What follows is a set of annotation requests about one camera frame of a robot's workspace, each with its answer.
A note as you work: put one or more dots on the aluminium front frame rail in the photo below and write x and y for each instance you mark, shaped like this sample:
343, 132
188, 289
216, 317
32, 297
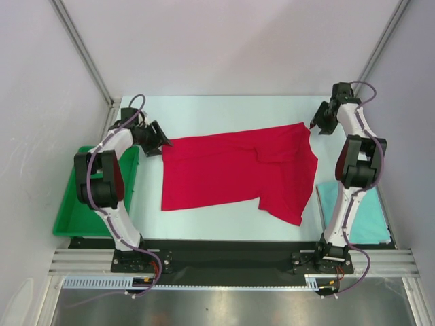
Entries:
374, 263

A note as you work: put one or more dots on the right aluminium corner post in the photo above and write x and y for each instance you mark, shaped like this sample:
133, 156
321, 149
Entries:
386, 36

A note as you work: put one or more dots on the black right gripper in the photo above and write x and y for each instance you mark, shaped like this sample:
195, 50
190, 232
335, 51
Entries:
326, 117

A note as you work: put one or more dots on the red t-shirt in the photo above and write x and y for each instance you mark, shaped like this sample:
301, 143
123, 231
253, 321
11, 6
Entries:
274, 165

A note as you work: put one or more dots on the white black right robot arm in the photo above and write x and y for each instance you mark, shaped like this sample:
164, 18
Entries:
358, 169

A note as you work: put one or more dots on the folded teal t-shirt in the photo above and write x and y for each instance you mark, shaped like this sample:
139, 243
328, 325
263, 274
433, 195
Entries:
369, 226

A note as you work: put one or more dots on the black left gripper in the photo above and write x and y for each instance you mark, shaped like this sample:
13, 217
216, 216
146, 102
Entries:
160, 136

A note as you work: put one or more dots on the left aluminium corner post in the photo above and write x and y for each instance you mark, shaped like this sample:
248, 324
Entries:
85, 56

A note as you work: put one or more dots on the white slotted cable duct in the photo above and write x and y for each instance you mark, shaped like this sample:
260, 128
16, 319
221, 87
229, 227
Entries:
140, 283

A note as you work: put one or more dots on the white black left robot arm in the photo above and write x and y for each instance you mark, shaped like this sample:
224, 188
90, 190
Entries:
98, 177

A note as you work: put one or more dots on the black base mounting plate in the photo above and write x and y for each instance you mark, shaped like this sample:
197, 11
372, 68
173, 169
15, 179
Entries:
267, 277

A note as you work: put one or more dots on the aluminium corner post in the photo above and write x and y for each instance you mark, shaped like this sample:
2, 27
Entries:
386, 36
85, 56

